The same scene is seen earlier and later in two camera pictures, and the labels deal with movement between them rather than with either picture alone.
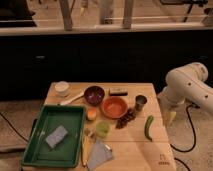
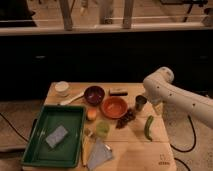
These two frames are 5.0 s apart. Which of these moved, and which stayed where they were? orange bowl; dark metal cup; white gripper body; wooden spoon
Moved: white gripper body
Stayed: dark metal cup; wooden spoon; orange bowl
